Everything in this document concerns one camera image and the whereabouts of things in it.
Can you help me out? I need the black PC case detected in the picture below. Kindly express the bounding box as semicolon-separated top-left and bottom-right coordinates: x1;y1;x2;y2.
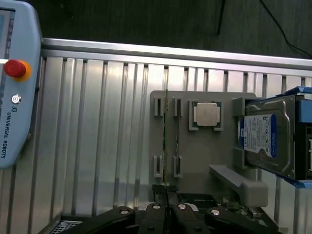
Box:
52;193;281;234

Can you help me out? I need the grey plastic parts rack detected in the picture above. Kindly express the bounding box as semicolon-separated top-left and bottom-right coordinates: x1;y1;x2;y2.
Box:
148;90;269;208

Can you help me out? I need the blue label hard disk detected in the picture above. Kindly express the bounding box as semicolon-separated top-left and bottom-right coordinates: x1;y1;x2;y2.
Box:
236;94;297;179

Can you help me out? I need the silver CPU chip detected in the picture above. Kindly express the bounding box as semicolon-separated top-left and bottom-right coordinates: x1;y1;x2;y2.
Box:
192;101;222;128

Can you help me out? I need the light blue teach pendant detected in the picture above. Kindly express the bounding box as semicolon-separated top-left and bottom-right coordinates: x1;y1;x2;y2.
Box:
0;0;44;170

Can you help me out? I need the blue disk caddy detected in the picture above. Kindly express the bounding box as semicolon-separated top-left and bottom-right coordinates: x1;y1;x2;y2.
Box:
274;86;312;189

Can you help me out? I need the long black floor cable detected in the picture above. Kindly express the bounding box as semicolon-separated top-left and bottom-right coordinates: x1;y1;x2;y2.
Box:
259;0;312;59

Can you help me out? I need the short black floor cable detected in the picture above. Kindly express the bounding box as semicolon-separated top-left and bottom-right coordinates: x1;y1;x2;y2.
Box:
216;0;226;36

